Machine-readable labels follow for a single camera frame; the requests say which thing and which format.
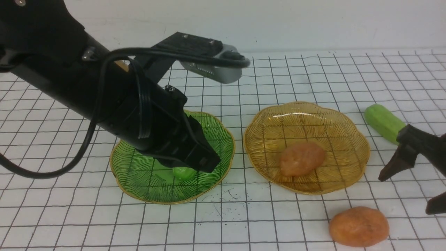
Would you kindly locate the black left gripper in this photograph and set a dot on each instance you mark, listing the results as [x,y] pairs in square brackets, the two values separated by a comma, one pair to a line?
[152,120]

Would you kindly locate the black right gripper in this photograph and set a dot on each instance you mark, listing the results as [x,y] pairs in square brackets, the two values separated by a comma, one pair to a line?
[413,142]

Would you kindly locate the green cucumber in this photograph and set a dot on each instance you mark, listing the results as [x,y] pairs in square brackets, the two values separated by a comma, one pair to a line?
[183,173]
[384,122]

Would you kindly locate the orange potato front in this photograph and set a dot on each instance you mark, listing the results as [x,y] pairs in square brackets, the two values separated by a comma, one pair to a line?
[359,227]

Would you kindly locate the orange potato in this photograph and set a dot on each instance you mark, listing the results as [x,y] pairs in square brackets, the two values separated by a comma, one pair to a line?
[301,159]
[359,227]

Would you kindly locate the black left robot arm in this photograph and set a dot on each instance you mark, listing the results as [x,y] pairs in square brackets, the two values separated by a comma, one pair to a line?
[117,91]

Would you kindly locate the green plastic plate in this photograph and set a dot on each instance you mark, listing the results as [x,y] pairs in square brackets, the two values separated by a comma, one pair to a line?
[145,179]

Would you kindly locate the amber plastic plate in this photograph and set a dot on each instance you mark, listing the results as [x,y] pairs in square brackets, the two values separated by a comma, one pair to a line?
[276,127]

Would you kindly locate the white grid tablecloth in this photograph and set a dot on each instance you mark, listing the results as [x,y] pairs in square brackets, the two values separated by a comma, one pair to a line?
[85,210]

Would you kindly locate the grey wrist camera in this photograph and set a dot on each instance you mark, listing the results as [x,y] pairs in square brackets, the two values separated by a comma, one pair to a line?
[223,75]

